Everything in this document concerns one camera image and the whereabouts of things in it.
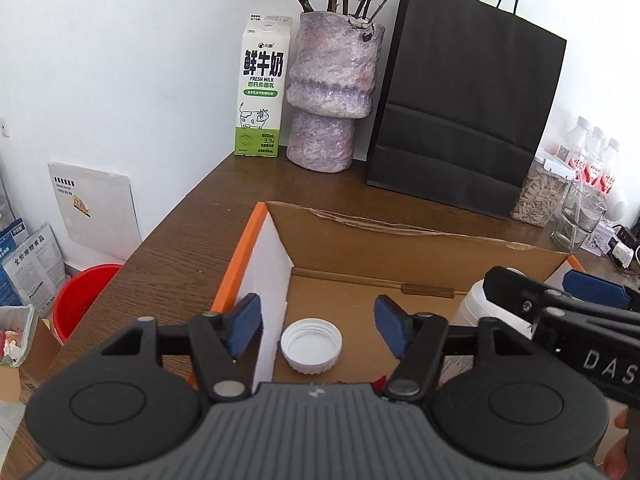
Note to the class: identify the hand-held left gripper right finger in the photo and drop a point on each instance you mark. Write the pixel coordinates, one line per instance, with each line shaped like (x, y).
(387, 320)

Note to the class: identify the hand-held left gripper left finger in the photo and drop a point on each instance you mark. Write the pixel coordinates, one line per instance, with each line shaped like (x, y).
(245, 322)

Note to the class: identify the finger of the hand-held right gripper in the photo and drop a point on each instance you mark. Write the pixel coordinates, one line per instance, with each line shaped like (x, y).
(595, 287)
(510, 282)

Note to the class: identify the white plastic bottle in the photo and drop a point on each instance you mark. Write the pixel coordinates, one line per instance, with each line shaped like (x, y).
(472, 305)

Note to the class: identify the red and orange cardboard box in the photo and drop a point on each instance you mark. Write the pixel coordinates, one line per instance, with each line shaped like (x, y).
(380, 255)

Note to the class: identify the white bottle cap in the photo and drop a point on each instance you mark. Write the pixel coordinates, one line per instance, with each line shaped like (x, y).
(310, 345)

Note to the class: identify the clear container of seeds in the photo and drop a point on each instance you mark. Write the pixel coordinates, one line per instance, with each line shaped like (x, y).
(537, 195)

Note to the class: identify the person's right hand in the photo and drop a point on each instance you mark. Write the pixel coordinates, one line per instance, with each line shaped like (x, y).
(627, 460)

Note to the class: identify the white charger plug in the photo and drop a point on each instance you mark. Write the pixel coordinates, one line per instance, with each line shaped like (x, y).
(621, 254)

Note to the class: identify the white printed tin box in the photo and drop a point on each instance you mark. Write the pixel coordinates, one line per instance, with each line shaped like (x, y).
(597, 242)

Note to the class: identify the black power strip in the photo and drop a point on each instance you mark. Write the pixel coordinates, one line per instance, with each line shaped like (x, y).
(627, 235)

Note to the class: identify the white round speaker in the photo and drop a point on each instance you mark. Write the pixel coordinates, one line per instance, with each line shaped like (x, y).
(619, 207)

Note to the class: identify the clear water bottle red label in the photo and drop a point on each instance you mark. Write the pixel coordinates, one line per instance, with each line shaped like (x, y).
(575, 140)
(594, 152)
(609, 165)

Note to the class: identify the red plastic bucket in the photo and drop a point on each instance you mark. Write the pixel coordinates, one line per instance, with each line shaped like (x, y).
(80, 300)

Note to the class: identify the white cardboard envelope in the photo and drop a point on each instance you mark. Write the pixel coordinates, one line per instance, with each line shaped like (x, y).
(100, 220)

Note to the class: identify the black paper bag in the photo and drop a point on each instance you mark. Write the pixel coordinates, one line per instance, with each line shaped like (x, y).
(450, 110)

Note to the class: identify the white and green milk carton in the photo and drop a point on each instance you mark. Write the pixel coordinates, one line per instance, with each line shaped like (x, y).
(260, 110)

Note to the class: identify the white pet food bag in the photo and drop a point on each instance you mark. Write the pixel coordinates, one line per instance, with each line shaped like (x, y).
(37, 270)

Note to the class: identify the brown cardboard box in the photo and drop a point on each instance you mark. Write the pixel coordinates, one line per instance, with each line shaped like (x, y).
(35, 365)

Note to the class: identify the small bin with trash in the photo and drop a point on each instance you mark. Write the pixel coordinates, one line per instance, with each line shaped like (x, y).
(15, 335)

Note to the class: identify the purple textured vase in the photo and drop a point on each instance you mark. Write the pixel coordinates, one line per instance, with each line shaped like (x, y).
(325, 85)

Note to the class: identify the blue pet food bag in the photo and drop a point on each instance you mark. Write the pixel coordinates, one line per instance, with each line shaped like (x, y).
(9, 240)

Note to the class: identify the white wall switch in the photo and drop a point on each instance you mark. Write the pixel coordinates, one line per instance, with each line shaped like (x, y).
(4, 127)

